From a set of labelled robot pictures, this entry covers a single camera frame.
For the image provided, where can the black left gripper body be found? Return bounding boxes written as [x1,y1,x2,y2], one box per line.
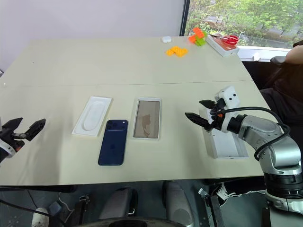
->
[0,127,27,152]

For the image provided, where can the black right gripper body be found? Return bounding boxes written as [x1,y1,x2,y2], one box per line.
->
[205,97,228,133]

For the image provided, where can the white window sill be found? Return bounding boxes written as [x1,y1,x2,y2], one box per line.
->
[236,45,292,63]

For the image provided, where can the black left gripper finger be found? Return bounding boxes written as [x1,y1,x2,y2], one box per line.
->
[25,118,46,142]
[1,117,24,137]

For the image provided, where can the metal table leg bracket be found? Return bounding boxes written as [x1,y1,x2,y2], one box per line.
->
[198,188,221,227]

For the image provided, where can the dark window frame post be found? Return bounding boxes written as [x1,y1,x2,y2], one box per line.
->
[179,0,191,36]

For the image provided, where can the red handled scissors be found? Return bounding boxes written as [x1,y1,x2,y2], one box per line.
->
[214,34,239,45]

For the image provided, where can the person's dark clothed body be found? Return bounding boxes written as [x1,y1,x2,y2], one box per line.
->
[259,63,303,126]

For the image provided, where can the grey chair armrest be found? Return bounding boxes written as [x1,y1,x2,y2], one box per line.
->
[269,56,288,67]

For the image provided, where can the dark blue smartphone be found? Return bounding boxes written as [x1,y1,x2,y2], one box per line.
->
[132,97,162,142]
[98,119,129,166]

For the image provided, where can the green toy bricks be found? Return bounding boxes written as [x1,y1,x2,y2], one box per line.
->
[194,33,208,47]

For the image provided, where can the white and orange box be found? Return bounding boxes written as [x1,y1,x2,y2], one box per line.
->
[205,35,240,58]

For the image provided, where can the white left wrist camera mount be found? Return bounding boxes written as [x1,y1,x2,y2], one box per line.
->
[0,140,15,159]

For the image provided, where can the orange toy bricks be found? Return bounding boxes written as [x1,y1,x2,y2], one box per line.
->
[188,27,205,44]

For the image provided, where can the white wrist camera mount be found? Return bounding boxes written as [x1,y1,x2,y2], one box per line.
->
[214,86,241,134]
[0,140,15,159]

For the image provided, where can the grey box lid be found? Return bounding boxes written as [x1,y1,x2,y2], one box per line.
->
[198,107,250,159]

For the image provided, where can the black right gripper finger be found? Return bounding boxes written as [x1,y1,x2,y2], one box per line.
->
[184,112,214,133]
[199,99,217,110]

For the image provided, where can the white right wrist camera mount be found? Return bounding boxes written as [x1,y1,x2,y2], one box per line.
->
[214,86,241,134]

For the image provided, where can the white wire bundle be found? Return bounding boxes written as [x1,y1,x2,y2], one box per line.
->
[216,183,237,201]

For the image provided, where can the yellow toy brick cluster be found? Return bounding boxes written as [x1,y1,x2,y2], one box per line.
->
[165,46,189,58]

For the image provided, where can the white moulded tray insert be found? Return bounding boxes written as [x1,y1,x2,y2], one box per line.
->
[71,95,114,137]

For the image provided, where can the white shoe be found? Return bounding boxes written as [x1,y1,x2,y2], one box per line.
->
[32,207,50,227]

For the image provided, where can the dark rounded grey shape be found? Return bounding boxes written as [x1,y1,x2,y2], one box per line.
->
[98,188,138,220]
[162,181,194,225]

